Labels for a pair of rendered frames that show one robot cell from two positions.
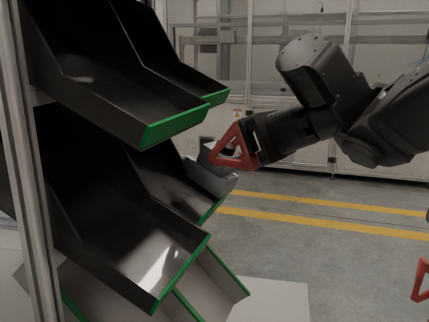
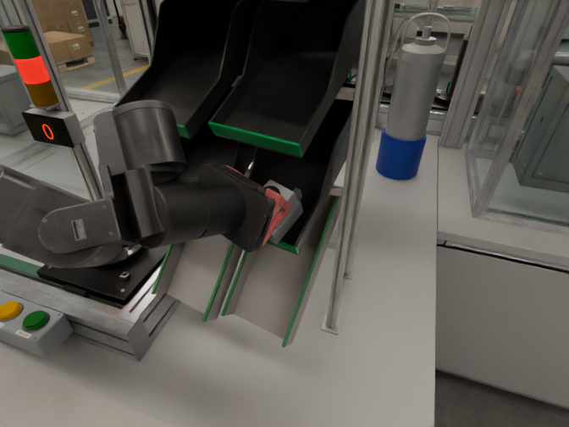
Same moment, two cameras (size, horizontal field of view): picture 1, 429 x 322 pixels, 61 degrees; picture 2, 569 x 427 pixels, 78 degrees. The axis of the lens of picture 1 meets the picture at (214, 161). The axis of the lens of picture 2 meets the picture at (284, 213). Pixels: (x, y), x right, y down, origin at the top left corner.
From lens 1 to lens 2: 0.71 m
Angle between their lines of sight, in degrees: 86
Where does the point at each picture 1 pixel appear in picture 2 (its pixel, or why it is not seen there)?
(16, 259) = (422, 215)
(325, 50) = (101, 119)
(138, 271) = not seen: hidden behind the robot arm
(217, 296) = (286, 318)
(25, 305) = (363, 234)
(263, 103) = not seen: outside the picture
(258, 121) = (207, 174)
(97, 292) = not seen: hidden behind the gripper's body
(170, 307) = (232, 259)
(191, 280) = (285, 285)
